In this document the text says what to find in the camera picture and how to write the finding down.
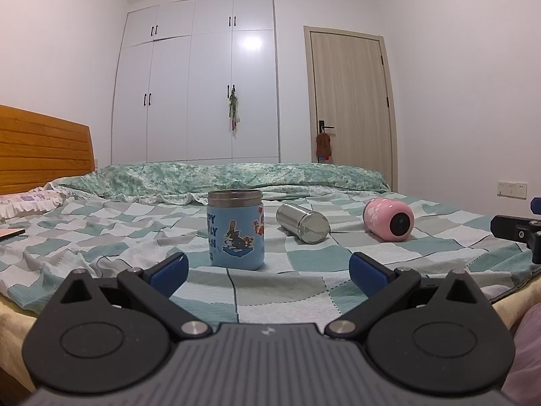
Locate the white wall socket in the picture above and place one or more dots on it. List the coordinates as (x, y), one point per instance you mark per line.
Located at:
(512, 189)

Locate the green hanging ornament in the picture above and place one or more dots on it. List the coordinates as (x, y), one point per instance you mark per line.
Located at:
(233, 108)

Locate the green floral quilt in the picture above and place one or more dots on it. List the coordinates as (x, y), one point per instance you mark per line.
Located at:
(211, 177)

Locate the blue cartoon print cup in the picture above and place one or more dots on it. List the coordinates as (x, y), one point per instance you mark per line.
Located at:
(236, 237)

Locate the flat dark phone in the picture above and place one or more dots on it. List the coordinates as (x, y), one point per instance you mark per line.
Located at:
(10, 234)

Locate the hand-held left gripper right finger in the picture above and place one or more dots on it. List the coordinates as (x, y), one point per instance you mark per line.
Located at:
(367, 277)

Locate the light wooden door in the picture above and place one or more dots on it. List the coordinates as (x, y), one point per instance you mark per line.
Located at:
(351, 105)

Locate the pink floral pillow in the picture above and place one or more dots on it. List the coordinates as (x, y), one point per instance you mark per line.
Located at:
(29, 203)

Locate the stainless steel cup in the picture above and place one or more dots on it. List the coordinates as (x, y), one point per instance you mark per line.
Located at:
(302, 222)

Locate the wooden headboard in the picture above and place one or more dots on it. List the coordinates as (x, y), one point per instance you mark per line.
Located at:
(42, 152)

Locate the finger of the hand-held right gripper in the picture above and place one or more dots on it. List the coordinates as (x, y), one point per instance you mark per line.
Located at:
(536, 206)
(513, 228)

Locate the checkered bed sheet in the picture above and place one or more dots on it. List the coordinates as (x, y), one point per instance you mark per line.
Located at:
(126, 237)

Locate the brown hanging cloth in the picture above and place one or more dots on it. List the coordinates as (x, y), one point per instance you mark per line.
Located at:
(323, 147)

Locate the person's clothing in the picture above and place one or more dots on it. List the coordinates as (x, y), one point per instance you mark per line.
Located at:
(526, 359)

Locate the white wardrobe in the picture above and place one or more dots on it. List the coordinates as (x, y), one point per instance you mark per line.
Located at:
(190, 93)

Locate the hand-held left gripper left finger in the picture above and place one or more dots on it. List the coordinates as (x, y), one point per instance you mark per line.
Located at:
(171, 275)

